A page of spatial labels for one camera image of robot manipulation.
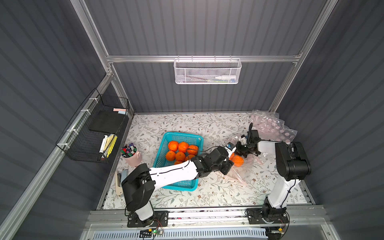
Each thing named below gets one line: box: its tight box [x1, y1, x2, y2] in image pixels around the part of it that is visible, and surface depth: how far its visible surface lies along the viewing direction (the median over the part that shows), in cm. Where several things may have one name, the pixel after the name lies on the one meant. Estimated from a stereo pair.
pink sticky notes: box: [113, 108, 127, 112], surface depth 86 cm
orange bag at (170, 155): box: [165, 150, 176, 162], surface depth 93 cm
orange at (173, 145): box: [168, 140, 179, 152], surface depth 96 cm
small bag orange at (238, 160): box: [232, 155, 245, 167], surface depth 91 cm
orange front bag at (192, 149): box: [187, 144, 199, 155], surface depth 95 cm
